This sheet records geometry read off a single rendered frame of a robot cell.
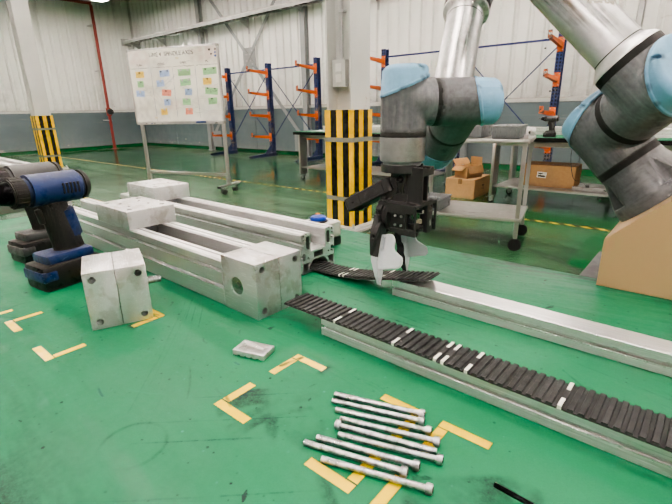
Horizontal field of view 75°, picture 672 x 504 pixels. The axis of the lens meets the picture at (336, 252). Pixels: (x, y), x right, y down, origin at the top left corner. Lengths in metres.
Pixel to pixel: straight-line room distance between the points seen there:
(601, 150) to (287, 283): 0.64
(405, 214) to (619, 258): 0.41
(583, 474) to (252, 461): 0.31
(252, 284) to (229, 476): 0.33
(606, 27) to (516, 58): 7.71
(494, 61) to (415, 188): 8.06
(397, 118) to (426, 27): 8.70
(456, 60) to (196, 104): 5.82
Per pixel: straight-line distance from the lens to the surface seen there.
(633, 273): 0.94
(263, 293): 0.72
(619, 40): 0.93
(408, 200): 0.74
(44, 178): 0.99
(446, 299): 0.75
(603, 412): 0.53
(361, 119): 4.14
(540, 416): 0.54
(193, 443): 0.51
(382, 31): 9.94
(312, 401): 0.54
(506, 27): 8.76
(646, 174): 0.98
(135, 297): 0.78
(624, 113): 0.93
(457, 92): 0.75
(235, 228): 1.06
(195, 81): 6.61
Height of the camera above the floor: 1.10
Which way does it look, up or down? 18 degrees down
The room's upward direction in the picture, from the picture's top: 1 degrees counter-clockwise
